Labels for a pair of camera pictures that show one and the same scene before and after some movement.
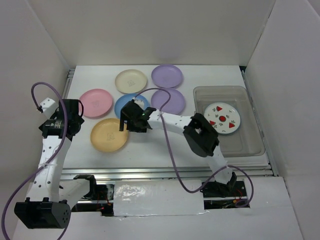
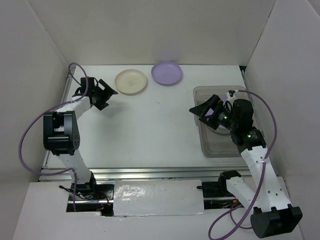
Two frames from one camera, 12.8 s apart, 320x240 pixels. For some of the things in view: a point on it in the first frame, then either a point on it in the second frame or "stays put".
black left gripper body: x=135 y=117 -> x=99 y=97
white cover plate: x=136 y=198 stays put
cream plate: x=130 y=81 stays put
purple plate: x=167 y=76 stays put
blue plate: x=124 y=99 -> x=220 y=129
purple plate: x=176 y=105 -> x=210 y=111
